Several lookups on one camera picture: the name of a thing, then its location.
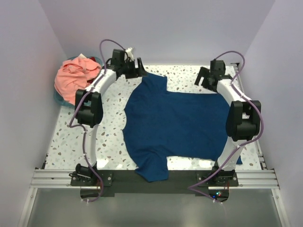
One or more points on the pink t shirt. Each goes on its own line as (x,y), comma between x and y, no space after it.
(73,75)

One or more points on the aluminium frame rail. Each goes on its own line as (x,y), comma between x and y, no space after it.
(247,179)

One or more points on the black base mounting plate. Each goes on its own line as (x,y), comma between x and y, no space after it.
(93,182)

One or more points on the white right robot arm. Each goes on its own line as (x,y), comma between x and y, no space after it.
(243,120)

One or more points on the dark blue t shirt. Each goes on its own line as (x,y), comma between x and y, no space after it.
(161,124)

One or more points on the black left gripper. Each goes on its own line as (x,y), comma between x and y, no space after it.
(137,67)

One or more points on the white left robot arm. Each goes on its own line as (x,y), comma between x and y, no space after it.
(88,102)

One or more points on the teal plastic laundry basket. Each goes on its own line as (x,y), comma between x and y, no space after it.
(61,100)

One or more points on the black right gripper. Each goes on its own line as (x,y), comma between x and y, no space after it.
(205,79)

